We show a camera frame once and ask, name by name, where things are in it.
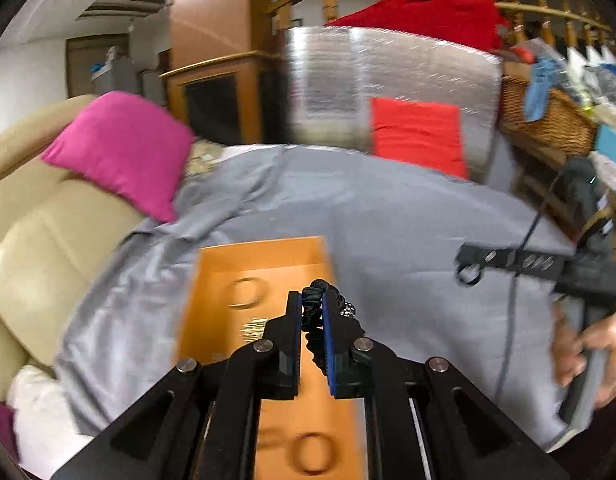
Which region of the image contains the red cloth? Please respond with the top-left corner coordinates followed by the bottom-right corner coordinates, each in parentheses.
top-left (325, 0), bottom-right (511, 53)

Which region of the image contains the white cloth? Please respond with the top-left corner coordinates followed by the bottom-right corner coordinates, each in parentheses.
top-left (5, 365), bottom-right (96, 480)

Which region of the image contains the wooden cabinet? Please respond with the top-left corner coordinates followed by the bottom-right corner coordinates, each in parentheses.
top-left (160, 51), bottom-right (276, 145)

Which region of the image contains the dark bangle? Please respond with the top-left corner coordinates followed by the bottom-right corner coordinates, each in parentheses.
top-left (290, 432), bottom-right (339, 476)

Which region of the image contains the black cable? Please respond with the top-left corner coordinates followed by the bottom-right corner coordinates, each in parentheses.
top-left (493, 172), bottom-right (564, 401)

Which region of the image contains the person's right hand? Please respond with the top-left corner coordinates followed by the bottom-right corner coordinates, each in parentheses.
top-left (550, 305), bottom-right (616, 411)

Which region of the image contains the wicker basket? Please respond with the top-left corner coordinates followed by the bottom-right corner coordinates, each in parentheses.
top-left (498, 72), bottom-right (599, 158)

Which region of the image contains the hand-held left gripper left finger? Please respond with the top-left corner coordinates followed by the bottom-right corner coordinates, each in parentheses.
top-left (53, 290), bottom-right (303, 480)

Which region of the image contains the brown door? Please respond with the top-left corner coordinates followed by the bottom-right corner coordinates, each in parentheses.
top-left (65, 34), bottom-right (131, 100)

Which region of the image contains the orange cardboard box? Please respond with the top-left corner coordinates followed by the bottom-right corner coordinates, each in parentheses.
top-left (175, 236), bottom-right (366, 480)

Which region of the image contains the black beaded bracelet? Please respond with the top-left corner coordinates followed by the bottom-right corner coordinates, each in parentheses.
top-left (300, 279), bottom-right (361, 376)

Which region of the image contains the grey blanket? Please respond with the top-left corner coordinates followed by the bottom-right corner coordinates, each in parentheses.
top-left (53, 144), bottom-right (609, 451)

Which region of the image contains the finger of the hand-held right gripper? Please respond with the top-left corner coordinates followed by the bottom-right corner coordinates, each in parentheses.
top-left (459, 242), bottom-right (569, 281)

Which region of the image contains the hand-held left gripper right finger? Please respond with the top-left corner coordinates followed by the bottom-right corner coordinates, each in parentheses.
top-left (321, 290), bottom-right (569, 480)

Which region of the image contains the red cloth patch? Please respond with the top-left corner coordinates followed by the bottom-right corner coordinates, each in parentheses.
top-left (370, 97), bottom-right (471, 180)

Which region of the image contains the blue cloth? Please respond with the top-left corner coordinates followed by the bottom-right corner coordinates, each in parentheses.
top-left (525, 57), bottom-right (564, 122)

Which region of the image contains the beige leather sofa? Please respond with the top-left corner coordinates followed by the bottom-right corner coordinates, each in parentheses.
top-left (0, 94), bottom-right (154, 376)

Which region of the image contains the pink cushion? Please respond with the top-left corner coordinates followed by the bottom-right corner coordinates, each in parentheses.
top-left (40, 91), bottom-right (196, 224)

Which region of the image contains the beige patterned cloth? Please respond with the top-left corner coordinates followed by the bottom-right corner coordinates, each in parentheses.
top-left (185, 140), bottom-right (229, 178)

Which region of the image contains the silver insulated mat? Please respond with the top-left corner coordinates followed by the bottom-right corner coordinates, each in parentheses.
top-left (280, 25), bottom-right (504, 183)

